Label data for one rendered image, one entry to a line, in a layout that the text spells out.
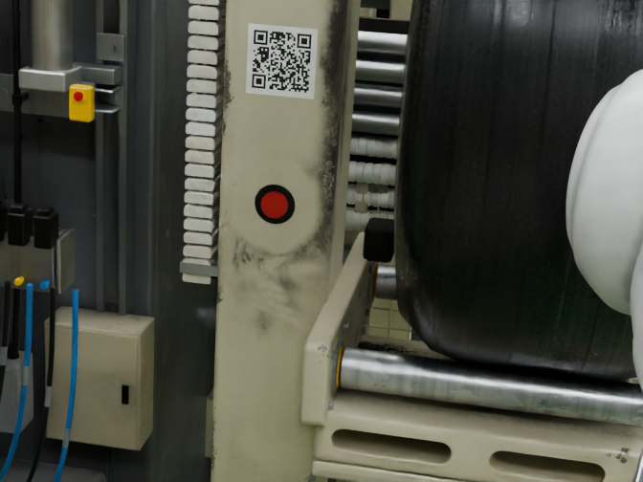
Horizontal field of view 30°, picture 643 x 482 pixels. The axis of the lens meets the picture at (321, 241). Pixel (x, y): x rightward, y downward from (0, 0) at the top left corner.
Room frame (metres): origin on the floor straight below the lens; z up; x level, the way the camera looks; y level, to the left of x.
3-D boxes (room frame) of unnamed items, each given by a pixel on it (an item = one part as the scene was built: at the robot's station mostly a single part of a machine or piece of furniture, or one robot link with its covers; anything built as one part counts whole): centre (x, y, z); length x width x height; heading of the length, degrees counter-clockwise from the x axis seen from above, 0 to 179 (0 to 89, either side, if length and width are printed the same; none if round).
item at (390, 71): (1.73, -0.05, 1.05); 0.20 x 0.15 x 0.30; 81
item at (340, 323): (1.34, -0.04, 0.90); 0.40 x 0.03 x 0.10; 171
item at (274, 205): (1.28, 0.05, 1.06); 0.03 x 0.02 x 0.03; 81
